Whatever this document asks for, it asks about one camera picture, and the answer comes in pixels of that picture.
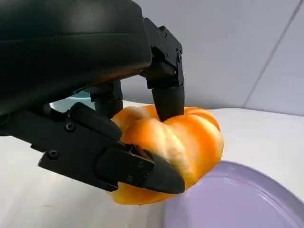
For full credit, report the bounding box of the lilac plate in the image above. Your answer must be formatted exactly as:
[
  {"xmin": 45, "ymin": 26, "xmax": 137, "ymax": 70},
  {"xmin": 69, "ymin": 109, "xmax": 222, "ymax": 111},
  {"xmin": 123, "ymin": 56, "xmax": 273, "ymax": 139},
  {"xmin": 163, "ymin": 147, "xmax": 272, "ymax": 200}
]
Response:
[{"xmin": 161, "ymin": 160, "xmax": 304, "ymax": 228}]

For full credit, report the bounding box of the pale green mug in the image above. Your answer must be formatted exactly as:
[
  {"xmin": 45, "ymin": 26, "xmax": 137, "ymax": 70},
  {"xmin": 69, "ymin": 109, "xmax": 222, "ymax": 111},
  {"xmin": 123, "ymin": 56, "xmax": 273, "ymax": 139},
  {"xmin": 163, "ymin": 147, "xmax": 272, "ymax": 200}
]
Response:
[{"xmin": 49, "ymin": 91, "xmax": 92, "ymax": 112}]

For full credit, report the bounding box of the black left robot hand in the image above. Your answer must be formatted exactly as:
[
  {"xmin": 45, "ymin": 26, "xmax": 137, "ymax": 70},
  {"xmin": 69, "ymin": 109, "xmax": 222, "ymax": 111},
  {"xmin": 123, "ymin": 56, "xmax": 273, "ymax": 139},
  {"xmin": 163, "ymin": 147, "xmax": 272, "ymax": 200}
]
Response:
[{"xmin": 0, "ymin": 0, "xmax": 186, "ymax": 194}]

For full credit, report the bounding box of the orange and white bread roll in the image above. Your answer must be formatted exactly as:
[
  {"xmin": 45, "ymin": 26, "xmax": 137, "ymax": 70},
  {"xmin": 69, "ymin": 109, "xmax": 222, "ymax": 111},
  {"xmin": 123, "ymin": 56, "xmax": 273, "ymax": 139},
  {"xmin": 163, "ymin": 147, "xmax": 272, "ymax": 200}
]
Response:
[{"xmin": 106, "ymin": 105, "xmax": 225, "ymax": 206}]

